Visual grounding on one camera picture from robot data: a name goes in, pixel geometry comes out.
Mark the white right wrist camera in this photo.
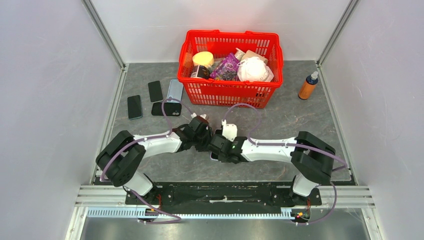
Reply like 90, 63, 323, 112
221, 119, 238, 142

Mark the black phone case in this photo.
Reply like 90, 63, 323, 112
151, 102, 182, 117

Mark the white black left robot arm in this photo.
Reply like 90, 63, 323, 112
95, 113, 212, 204

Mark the red plastic shopping basket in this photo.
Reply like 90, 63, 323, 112
177, 29, 284, 108

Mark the orange spray bottle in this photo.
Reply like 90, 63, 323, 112
297, 71, 319, 100

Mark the white plastic bag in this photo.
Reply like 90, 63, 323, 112
237, 56, 274, 82

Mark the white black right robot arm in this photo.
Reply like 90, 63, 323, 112
207, 131, 336, 205

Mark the small black smartphone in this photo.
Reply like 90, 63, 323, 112
147, 80, 164, 103

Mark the yellow lidded round tub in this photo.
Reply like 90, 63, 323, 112
192, 51, 215, 68

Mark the teal edged black smartphone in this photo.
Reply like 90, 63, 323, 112
127, 95, 143, 120

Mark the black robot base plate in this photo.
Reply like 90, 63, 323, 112
144, 181, 322, 215

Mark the brown paper package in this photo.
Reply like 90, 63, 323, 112
241, 50, 268, 65

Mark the lilac phone case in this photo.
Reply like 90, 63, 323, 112
210, 129, 223, 161

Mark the white slotted cable duct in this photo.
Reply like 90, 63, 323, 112
86, 207, 294, 220

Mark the purple snack bag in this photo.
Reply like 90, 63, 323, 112
210, 53, 240, 81

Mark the black jar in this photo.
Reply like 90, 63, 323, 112
190, 65, 210, 80

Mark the light blue phone case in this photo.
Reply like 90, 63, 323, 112
166, 79, 184, 103

